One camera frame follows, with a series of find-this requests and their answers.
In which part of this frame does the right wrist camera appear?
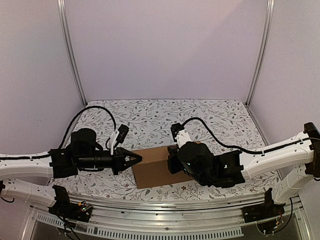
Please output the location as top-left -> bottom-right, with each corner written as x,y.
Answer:
170,123 -> 192,148

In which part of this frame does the brown cardboard box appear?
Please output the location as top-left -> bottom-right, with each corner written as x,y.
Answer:
131,146 -> 193,190

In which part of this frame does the right aluminium corner post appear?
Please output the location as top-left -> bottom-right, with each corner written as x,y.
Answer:
244,0 -> 275,108

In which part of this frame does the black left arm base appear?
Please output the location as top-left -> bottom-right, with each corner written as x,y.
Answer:
48,185 -> 93,223

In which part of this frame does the left aluminium corner post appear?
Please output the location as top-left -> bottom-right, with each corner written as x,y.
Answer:
56,0 -> 87,107

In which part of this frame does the aluminium corner post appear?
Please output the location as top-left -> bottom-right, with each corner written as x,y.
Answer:
244,0 -> 275,108
56,0 -> 87,107

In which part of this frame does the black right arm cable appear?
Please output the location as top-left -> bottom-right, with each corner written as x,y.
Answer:
181,117 -> 316,153

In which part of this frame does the aluminium front table rail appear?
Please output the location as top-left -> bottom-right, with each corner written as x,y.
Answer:
21,192 -> 313,240

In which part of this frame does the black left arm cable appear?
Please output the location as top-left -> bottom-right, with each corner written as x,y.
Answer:
58,105 -> 118,151

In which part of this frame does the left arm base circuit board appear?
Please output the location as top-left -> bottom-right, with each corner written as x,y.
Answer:
76,201 -> 93,213

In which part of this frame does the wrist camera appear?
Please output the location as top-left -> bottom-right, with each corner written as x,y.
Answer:
170,123 -> 192,148
106,124 -> 129,155

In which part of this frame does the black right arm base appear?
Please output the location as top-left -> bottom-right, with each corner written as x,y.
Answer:
241,188 -> 286,235

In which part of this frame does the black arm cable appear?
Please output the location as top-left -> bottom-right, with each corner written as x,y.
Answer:
58,105 -> 118,151
181,117 -> 316,153

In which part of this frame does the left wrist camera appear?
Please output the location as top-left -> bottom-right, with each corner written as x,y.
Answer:
106,124 -> 129,155

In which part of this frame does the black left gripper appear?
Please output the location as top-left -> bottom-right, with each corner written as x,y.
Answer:
77,147 -> 142,176

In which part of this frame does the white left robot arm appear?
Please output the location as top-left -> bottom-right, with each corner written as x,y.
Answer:
0,125 -> 143,217

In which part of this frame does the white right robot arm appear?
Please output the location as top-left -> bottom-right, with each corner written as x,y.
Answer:
167,122 -> 320,218

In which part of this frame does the floral patterned table mat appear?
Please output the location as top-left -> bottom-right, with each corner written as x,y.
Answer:
49,99 -> 280,202

